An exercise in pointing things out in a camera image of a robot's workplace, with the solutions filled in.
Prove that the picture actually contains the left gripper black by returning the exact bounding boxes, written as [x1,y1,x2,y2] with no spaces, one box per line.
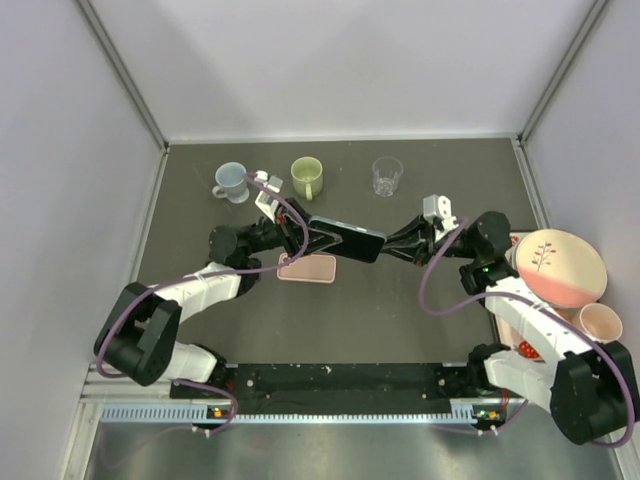
[247,199,345,262]

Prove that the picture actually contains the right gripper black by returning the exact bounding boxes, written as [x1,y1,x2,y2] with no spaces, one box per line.
[373,214,480,267]

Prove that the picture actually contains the dark phone blue edge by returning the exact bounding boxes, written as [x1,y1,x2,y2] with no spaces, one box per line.
[308,215,387,263]

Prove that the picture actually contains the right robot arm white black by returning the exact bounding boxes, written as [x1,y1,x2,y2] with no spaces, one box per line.
[382,211,639,448]

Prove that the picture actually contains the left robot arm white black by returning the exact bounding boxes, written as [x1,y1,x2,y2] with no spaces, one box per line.
[94,202,343,397]

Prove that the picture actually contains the green mug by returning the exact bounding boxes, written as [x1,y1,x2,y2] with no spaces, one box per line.
[290,156,324,201]

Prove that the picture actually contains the clear glass tumbler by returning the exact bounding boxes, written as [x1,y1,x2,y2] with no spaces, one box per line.
[372,157,404,197]

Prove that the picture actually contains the light blue footed cup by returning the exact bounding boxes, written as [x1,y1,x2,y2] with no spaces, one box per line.
[212,162,250,204]

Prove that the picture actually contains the pink white plate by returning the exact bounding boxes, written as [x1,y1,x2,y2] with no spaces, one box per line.
[506,229,608,309]

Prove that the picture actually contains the white tray with strawberries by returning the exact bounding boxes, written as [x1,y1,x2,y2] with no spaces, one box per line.
[493,230,543,362]

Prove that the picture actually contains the orange patterned bowl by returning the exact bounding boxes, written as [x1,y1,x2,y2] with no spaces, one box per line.
[552,308,571,322]

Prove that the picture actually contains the pink mug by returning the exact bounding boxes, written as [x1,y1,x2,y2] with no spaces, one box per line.
[577,303,624,343]

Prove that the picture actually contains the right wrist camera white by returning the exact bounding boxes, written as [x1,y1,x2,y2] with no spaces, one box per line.
[422,194,457,233]

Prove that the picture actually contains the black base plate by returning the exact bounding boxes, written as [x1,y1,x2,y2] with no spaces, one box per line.
[169,362,528,415]

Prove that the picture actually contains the light blue cable duct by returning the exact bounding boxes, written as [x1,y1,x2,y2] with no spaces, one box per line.
[100,403,503,425]

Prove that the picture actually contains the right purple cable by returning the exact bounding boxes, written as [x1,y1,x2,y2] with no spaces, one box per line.
[417,216,632,447]

